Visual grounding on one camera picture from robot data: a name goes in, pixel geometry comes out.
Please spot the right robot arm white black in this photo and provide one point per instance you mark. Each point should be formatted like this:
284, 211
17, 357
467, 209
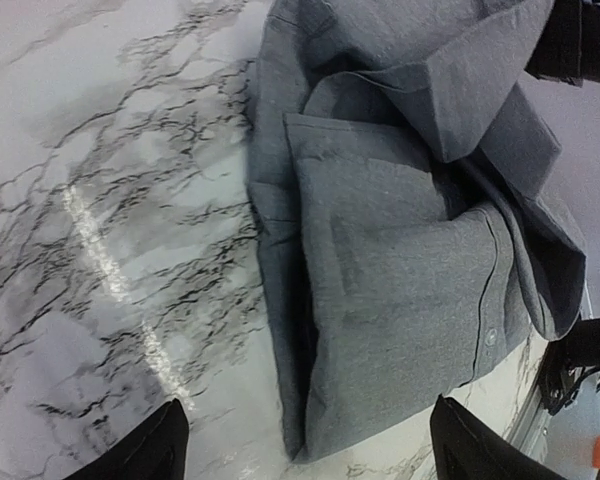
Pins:
565, 71

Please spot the grey long sleeve shirt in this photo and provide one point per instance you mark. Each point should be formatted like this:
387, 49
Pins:
408, 242

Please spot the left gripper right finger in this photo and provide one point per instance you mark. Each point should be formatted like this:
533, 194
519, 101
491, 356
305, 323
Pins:
465, 448

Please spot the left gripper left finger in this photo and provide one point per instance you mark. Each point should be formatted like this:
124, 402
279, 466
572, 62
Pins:
155, 449

